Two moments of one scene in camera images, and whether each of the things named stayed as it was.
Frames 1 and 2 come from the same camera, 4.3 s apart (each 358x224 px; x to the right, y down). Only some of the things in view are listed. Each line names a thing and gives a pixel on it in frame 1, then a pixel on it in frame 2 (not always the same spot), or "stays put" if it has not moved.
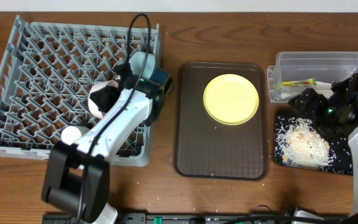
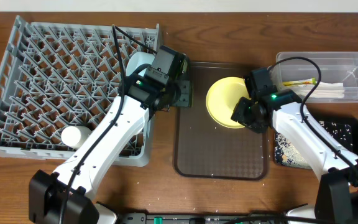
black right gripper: [311, 110] to [237, 115]
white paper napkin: [322, 88] stays put
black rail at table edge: [201, 218] stays put
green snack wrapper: [311, 81] stays put
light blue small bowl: [137, 60] stays put
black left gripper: [110, 97] to [186, 97]
